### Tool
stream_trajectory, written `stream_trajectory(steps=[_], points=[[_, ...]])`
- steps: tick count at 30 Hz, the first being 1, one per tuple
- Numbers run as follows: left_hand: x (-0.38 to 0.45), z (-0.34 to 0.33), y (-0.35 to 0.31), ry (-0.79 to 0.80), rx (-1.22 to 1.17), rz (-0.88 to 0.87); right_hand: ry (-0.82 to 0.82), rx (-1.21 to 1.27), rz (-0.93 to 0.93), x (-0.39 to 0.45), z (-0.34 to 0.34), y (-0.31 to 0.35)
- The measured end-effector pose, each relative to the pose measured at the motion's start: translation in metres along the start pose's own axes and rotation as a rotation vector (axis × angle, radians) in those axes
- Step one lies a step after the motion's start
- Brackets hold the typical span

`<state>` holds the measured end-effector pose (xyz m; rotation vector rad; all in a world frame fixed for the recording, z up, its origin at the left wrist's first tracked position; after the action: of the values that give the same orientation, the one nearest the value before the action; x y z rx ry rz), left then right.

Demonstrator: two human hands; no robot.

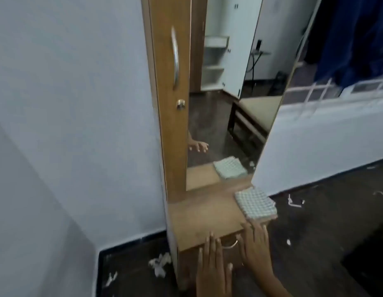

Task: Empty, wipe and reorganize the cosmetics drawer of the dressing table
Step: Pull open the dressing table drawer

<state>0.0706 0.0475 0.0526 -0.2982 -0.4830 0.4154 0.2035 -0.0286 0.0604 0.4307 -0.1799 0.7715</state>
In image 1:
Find person's left hand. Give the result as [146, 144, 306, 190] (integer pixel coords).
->
[196, 231, 234, 297]

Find green checked cloth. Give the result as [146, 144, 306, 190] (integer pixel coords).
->
[234, 186, 278, 221]

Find person's right hand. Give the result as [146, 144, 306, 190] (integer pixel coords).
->
[236, 219, 277, 281]

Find dressing table mirror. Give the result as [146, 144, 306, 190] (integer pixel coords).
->
[186, 0, 322, 191]

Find white barred window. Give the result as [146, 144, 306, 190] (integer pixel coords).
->
[281, 76, 383, 106]

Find torn white paper pile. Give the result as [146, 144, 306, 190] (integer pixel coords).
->
[148, 252, 172, 279]

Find blue curtain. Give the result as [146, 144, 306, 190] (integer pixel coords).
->
[306, 0, 383, 90]

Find wooden dressing table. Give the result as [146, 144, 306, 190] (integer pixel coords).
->
[140, 0, 323, 291]

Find silver cabinet door handle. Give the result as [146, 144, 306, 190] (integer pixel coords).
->
[170, 26, 180, 90]

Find wooden drawer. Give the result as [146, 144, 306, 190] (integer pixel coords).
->
[177, 233, 251, 291]

